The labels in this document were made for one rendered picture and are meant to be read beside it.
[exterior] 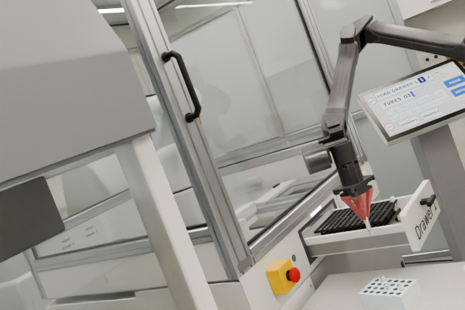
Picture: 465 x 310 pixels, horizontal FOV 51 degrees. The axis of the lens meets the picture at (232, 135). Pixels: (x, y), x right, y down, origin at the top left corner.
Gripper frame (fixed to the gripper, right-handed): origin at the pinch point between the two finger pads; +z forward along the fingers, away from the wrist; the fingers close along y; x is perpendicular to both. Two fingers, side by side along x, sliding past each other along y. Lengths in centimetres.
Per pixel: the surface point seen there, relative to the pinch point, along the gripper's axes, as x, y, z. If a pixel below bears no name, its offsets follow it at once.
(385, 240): -5.3, -12.0, 11.9
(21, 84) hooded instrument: 15, 75, -48
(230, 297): -26.6, 28.5, 9.6
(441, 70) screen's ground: -36, -135, -22
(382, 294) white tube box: 2.3, 5.6, 18.2
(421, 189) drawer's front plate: -1.2, -30.6, 4.1
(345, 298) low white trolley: -12.5, 2.8, 22.1
